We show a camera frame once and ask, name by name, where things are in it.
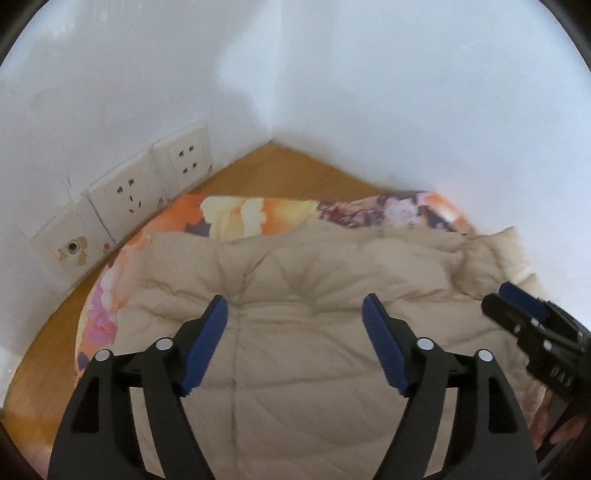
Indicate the white wall socket middle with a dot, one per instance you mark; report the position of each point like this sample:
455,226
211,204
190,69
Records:
127,196

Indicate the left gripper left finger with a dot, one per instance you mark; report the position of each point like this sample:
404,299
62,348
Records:
97,437

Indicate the white coax wall plate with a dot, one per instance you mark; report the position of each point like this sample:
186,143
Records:
73,243

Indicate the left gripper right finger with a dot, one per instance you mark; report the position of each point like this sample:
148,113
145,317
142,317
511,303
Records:
462,419

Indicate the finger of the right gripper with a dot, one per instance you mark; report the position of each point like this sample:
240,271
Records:
516,315
526,297

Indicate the beige puffer jacket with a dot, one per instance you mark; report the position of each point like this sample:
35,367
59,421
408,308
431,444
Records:
294,389

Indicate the orange floral blanket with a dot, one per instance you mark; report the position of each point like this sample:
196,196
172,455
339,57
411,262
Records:
229,218

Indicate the white wall socket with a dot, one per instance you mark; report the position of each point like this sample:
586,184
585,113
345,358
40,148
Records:
127,196
184,159

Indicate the white wall socket right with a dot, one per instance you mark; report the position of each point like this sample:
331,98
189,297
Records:
184,159

